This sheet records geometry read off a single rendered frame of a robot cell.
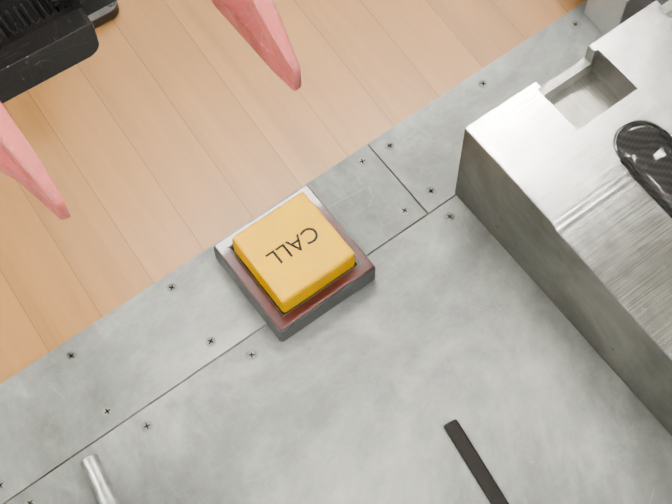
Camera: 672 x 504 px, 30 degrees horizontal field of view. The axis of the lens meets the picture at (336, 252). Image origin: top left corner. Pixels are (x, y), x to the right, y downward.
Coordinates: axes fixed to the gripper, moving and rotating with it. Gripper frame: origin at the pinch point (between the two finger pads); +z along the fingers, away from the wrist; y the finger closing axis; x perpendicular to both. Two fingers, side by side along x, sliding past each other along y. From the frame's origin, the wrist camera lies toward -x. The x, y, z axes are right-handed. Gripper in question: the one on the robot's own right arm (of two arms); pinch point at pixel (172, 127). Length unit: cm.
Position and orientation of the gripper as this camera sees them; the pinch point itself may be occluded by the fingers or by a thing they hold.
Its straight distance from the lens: 45.8
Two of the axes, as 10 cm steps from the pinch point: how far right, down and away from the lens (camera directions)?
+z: 5.5, 7.6, -3.5
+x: 0.0, 4.2, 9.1
